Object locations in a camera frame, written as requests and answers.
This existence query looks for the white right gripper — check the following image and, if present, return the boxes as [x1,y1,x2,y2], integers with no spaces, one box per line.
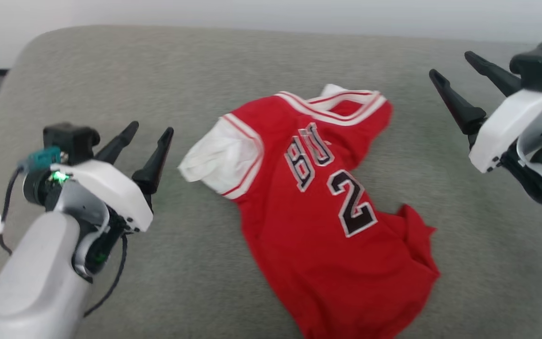
[429,50,542,174]

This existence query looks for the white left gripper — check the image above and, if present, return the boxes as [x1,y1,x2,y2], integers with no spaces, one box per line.
[50,121,175,233]

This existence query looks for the grey fabric panel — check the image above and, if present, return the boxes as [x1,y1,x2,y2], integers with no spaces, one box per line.
[0,24,542,339]

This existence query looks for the red basketball jersey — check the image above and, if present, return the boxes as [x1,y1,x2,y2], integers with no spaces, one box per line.
[177,84,441,339]

